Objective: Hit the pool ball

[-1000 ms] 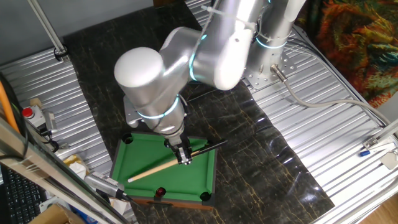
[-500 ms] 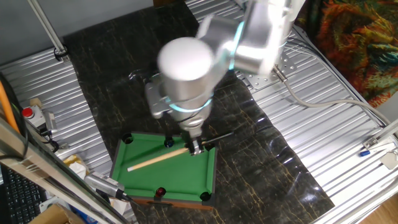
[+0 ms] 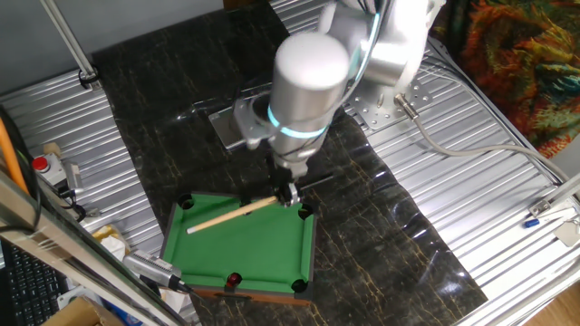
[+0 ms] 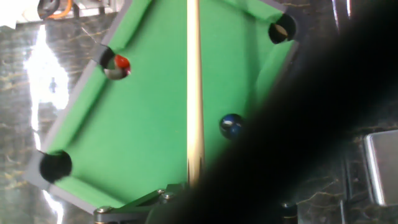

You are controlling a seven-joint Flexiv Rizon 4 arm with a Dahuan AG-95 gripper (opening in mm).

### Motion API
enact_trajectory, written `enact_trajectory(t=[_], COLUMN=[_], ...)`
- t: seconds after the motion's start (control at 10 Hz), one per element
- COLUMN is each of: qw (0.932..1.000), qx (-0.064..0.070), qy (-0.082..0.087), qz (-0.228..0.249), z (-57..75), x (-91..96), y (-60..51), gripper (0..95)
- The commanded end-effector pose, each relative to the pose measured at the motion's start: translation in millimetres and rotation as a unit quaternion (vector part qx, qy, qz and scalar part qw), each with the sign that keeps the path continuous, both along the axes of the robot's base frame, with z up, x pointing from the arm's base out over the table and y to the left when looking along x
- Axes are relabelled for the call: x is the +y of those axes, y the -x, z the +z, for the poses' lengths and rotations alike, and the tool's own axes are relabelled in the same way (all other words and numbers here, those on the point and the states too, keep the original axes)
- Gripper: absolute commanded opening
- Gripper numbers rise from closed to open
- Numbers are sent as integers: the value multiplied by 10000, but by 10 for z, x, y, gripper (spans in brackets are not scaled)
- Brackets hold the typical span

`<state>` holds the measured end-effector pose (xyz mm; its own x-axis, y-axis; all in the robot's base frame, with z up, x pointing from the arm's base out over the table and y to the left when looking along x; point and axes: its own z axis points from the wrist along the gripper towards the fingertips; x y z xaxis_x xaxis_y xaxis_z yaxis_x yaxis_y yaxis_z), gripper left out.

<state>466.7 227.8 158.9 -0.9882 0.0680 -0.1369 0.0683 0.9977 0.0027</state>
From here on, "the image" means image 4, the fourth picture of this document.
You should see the silver digital kitchen scale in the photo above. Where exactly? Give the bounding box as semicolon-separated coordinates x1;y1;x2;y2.
362;129;398;207

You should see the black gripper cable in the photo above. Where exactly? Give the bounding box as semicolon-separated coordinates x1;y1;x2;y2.
144;0;398;224

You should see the dark red pool ball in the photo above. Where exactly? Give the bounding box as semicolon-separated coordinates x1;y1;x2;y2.
103;53;132;81

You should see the green mini pool table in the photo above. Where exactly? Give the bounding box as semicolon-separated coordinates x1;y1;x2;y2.
23;0;301;215

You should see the wooden pool cue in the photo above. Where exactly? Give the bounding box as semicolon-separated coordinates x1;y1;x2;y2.
185;0;206;189

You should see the blue pool ball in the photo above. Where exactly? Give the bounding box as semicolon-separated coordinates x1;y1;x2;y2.
218;113;245;141

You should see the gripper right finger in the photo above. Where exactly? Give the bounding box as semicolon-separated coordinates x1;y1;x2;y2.
278;201;299;224

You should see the orange cable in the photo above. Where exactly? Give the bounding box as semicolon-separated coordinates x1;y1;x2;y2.
46;0;75;20

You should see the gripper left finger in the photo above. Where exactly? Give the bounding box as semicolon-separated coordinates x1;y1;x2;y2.
94;183;187;224

